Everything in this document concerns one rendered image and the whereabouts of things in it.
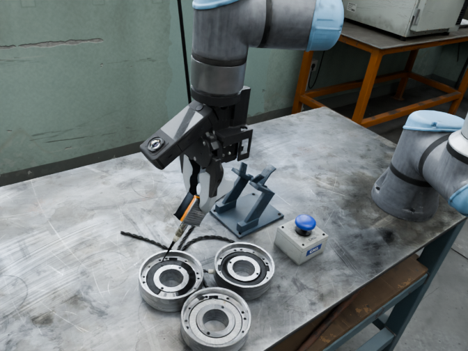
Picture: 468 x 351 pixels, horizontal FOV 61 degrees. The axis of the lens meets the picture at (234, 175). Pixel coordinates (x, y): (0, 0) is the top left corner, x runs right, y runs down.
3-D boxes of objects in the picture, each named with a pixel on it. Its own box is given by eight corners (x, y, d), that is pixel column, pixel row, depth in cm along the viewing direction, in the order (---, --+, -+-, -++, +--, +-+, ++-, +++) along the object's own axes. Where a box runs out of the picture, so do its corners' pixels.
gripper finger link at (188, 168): (216, 195, 71) (225, 154, 66) (189, 206, 68) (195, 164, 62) (206, 184, 73) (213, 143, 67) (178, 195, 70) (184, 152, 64)
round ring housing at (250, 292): (266, 258, 76) (269, 242, 74) (275, 303, 68) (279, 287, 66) (211, 257, 75) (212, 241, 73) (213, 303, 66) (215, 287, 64)
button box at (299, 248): (298, 266, 76) (303, 247, 73) (274, 243, 80) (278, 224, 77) (327, 251, 80) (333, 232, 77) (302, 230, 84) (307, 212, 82)
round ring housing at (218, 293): (253, 361, 59) (256, 345, 56) (180, 365, 57) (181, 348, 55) (242, 302, 67) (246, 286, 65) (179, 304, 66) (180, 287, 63)
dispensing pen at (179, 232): (147, 256, 68) (198, 172, 65) (165, 258, 71) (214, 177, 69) (154, 264, 66) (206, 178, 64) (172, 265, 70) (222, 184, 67)
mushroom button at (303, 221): (301, 248, 76) (306, 228, 73) (286, 236, 79) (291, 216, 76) (315, 241, 78) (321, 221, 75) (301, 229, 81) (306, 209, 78)
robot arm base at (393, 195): (394, 177, 106) (407, 145, 101) (447, 209, 97) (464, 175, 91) (358, 193, 98) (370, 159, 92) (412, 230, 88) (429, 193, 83)
